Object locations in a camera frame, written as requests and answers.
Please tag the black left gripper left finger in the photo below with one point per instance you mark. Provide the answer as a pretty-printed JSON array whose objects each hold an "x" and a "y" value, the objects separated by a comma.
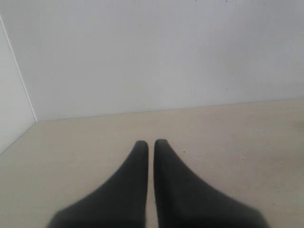
[{"x": 119, "y": 203}]

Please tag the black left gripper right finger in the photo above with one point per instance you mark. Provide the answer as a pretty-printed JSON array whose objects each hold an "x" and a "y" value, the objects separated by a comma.
[{"x": 184, "y": 200}]

